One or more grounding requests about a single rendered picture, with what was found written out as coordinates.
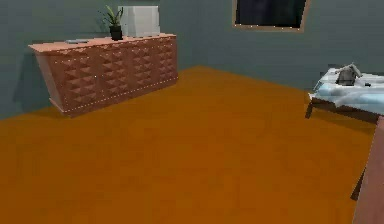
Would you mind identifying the grey soft toy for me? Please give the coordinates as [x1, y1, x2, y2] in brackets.
[334, 62, 364, 87]

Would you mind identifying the grey flat remote control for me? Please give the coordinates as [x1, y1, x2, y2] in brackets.
[65, 38, 90, 45]

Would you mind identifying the brown wooden sideboard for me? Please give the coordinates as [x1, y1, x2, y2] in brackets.
[28, 32, 179, 118]

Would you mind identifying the bed with pale blue sheet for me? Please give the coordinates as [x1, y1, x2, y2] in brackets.
[304, 67, 384, 125]

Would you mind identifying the white box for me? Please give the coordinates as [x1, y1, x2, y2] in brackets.
[117, 5, 161, 38]

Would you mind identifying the green house plant black pot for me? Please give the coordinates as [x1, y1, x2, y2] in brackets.
[98, 4, 125, 42]

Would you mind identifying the brown wooden furniture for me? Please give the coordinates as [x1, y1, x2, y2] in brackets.
[350, 115, 384, 224]

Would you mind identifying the dark window wooden frame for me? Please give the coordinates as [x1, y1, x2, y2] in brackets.
[232, 0, 312, 33]

